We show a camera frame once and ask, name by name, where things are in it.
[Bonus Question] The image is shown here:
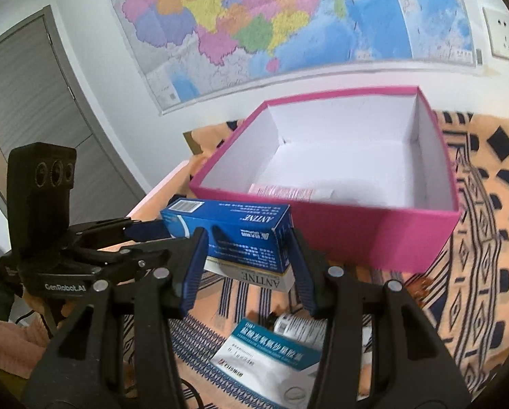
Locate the grey door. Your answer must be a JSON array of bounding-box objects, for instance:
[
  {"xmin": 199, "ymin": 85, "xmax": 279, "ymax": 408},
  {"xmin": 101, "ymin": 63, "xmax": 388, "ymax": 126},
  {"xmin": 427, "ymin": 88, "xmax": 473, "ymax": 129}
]
[{"xmin": 0, "ymin": 5, "xmax": 153, "ymax": 248}]

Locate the white teal medicine box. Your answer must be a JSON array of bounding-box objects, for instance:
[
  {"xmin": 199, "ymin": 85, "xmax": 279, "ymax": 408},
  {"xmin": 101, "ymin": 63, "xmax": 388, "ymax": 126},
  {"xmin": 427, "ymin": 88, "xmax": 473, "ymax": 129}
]
[{"xmin": 212, "ymin": 319, "xmax": 323, "ymax": 409}]

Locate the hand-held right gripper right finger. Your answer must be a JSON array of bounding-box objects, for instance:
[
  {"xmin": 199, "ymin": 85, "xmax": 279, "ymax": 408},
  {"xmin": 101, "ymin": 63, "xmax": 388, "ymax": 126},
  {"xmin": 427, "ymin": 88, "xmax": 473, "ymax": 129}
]
[{"xmin": 285, "ymin": 229, "xmax": 472, "ymax": 409}]

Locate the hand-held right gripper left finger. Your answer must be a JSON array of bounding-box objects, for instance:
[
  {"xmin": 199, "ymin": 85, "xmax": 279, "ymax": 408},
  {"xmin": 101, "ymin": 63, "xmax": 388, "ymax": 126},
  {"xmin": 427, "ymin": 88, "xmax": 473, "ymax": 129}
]
[{"xmin": 22, "ymin": 227, "xmax": 210, "ymax": 409}]

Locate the person's left forearm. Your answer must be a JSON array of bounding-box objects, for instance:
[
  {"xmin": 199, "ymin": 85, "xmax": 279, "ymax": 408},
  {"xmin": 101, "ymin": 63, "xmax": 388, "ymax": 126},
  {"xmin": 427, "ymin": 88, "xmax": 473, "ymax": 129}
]
[{"xmin": 0, "ymin": 311, "xmax": 50, "ymax": 380}]

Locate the blue medicine box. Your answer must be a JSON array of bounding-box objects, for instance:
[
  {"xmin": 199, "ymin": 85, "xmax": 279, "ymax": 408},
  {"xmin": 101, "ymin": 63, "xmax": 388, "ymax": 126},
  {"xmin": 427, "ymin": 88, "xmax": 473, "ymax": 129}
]
[{"xmin": 160, "ymin": 198, "xmax": 297, "ymax": 294}]

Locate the orange patterned blanket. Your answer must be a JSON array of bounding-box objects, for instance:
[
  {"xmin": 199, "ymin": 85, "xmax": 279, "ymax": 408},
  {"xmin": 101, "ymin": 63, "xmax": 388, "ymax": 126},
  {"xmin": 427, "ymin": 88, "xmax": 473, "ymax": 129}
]
[{"xmin": 96, "ymin": 111, "xmax": 509, "ymax": 409}]

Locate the colourful wall map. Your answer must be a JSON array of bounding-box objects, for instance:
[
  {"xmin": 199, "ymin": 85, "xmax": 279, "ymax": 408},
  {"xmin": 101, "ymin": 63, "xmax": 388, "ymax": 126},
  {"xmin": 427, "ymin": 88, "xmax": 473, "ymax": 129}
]
[{"xmin": 105, "ymin": 0, "xmax": 483, "ymax": 116}]

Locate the pink cardboard box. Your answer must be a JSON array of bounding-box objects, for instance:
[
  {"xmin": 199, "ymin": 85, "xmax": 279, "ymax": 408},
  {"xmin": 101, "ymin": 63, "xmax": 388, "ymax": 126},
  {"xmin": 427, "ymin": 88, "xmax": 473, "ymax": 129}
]
[{"xmin": 189, "ymin": 85, "xmax": 463, "ymax": 274}]

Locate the white medicine bottle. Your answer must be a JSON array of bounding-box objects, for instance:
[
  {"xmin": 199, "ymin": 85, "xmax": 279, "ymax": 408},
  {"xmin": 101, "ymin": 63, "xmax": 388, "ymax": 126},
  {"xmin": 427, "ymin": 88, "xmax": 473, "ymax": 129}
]
[{"xmin": 272, "ymin": 312, "xmax": 327, "ymax": 346}]

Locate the light pink sheet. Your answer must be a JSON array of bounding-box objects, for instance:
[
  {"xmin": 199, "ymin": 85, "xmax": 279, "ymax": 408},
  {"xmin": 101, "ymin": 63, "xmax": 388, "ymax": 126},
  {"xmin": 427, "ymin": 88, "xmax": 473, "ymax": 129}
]
[{"xmin": 126, "ymin": 160, "xmax": 193, "ymax": 222}]

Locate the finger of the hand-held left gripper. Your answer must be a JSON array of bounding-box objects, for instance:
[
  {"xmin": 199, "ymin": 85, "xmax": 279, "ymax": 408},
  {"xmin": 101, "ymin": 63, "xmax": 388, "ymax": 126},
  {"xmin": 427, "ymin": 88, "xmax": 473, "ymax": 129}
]
[
  {"xmin": 77, "ymin": 239, "xmax": 187, "ymax": 284},
  {"xmin": 67, "ymin": 217, "xmax": 172, "ymax": 248}
]

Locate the white wall socket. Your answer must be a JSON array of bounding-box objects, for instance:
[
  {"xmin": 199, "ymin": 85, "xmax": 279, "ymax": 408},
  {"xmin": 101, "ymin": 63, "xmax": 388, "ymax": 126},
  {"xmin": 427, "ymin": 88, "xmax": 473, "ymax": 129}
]
[{"xmin": 482, "ymin": 6, "xmax": 509, "ymax": 66}]

